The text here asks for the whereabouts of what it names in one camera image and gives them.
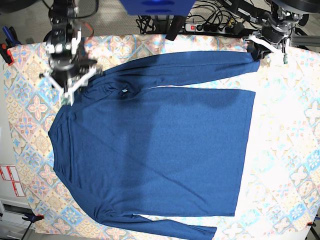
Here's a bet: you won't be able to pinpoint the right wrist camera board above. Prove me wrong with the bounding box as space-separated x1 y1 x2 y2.
60 96 71 106

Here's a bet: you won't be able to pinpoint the red-white labels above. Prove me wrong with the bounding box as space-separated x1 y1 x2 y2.
0 165 26 198

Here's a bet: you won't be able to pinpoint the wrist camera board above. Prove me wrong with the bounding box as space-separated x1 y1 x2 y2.
60 96 71 106
283 53 288 65

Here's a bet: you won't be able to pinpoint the black clamp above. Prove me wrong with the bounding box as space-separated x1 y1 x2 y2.
307 222 317 228
22 213 44 223

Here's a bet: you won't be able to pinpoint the blue box overhead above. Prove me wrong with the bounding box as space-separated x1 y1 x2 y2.
120 0 196 16

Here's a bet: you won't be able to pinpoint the blue clamp top left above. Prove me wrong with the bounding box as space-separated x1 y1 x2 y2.
2 26 21 48

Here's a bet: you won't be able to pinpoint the red-black clamp top left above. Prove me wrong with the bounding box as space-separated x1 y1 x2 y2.
0 43 14 66

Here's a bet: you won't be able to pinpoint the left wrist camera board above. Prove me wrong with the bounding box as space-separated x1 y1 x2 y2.
283 53 288 65

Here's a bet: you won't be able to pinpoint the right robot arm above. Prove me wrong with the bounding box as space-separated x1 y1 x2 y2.
39 0 102 105

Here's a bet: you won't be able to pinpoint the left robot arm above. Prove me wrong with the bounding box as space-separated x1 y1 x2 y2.
246 0 320 64

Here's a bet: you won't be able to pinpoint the patterned tile tablecloth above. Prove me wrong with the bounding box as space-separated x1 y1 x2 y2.
0 43 320 240

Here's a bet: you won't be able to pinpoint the black clamp bottom right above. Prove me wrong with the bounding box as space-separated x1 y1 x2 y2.
307 222 317 228

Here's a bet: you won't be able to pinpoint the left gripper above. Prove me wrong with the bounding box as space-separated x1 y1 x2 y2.
248 26 290 61

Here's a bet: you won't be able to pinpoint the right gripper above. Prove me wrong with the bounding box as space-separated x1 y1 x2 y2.
39 47 103 99

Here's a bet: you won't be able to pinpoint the blue long-sleeve T-shirt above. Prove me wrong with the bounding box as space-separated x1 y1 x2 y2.
48 51 260 240

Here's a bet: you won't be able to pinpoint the black strap on table edge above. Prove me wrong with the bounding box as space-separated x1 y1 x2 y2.
165 14 185 42

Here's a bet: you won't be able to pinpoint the black clamp bottom left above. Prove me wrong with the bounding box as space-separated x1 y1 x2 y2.
22 213 44 223

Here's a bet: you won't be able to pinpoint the white power strip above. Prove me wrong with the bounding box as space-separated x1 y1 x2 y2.
184 23 232 35

